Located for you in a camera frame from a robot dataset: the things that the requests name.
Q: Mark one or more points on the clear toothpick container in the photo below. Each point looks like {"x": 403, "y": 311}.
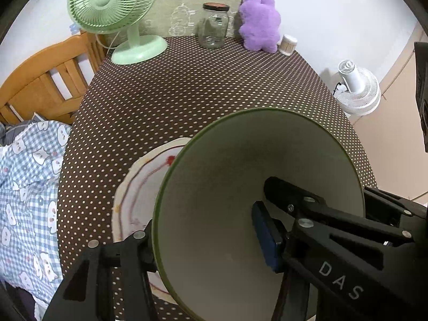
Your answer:
{"x": 288, "y": 45}

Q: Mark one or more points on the grey cloth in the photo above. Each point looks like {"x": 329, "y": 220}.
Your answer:
{"x": 5, "y": 137}

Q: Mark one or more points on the purple plush toy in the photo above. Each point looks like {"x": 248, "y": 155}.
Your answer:
{"x": 259, "y": 23}

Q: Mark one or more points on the blue checked printed blanket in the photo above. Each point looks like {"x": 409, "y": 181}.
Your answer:
{"x": 30, "y": 190}

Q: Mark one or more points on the green desk fan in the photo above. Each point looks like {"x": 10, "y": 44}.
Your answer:
{"x": 100, "y": 0}

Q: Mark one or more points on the grey-green ceramic bowl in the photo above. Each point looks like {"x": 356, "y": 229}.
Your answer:
{"x": 234, "y": 160}

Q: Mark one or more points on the glass jar with lid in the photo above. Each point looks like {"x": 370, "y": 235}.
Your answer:
{"x": 214, "y": 30}

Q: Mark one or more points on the large yellow-flower scalloped plate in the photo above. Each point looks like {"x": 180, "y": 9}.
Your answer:
{"x": 116, "y": 217}

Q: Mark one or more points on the brown polka-dot tablecloth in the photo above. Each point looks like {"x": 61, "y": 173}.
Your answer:
{"x": 200, "y": 90}

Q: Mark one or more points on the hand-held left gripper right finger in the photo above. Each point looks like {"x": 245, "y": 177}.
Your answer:
{"x": 264, "y": 237}

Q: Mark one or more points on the white standing fan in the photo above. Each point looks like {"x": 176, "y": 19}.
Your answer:
{"x": 361, "y": 90}

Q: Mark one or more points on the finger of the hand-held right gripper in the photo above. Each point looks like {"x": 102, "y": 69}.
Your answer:
{"x": 394, "y": 212}
{"x": 341, "y": 284}

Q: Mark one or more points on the green patterned wall sheet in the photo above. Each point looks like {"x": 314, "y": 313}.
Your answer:
{"x": 187, "y": 6}

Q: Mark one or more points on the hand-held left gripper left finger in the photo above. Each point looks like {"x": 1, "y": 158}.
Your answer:
{"x": 133, "y": 250}

